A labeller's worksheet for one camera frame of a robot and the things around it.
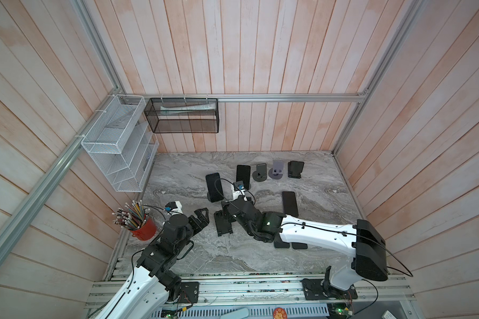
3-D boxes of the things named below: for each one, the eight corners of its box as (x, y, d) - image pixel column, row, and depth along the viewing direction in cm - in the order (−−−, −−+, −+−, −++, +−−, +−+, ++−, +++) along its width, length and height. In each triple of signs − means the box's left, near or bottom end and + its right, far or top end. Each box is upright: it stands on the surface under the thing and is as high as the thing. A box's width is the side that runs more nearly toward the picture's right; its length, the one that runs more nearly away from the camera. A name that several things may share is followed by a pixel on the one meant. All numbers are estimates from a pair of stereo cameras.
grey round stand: (252, 181, 110) (254, 170, 102) (252, 174, 113) (253, 163, 105) (265, 181, 110) (267, 170, 102) (264, 174, 113) (266, 163, 105)
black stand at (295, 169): (289, 179, 111) (292, 169, 104) (287, 171, 114) (290, 161, 107) (301, 179, 111) (305, 169, 104) (299, 171, 114) (303, 161, 107)
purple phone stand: (269, 179, 111) (271, 170, 105) (267, 169, 116) (269, 160, 110) (282, 179, 111) (284, 170, 105) (280, 169, 116) (282, 160, 109)
